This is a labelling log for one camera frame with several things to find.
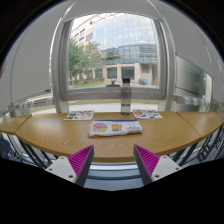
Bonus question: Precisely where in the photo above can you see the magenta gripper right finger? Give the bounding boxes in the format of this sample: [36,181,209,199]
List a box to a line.
[133,145,181,185]

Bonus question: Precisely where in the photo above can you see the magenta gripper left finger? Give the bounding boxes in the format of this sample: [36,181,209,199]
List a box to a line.
[47,145,94,187]

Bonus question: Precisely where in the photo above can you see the wooden centre table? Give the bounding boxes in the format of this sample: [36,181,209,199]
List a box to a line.
[16,112,200,163]

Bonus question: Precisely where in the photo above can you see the wooden table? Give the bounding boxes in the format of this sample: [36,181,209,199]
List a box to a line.
[178,112,224,139]
[16,112,200,163]
[0,114,31,134]

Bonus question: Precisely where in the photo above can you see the left colourful sticker sheet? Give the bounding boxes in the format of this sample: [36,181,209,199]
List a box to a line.
[65,111,94,120]

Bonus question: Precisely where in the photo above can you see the colourful sticker sheet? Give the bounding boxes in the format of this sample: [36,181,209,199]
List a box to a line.
[65,111,94,120]
[133,109,162,119]

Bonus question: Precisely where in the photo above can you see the right colourful sticker sheet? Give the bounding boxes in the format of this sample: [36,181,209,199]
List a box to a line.
[133,109,162,119]

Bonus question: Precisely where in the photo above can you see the wooden right table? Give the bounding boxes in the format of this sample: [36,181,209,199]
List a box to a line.
[178,112,224,139]

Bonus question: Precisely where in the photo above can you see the wooden left table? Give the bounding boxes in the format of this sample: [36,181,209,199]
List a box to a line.
[0,114,31,134]

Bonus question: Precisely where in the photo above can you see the clear grey water bottle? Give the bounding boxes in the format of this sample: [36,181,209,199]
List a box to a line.
[121,78,132,115]

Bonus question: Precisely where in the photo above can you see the white window frame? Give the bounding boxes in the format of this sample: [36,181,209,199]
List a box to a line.
[51,19,176,112]

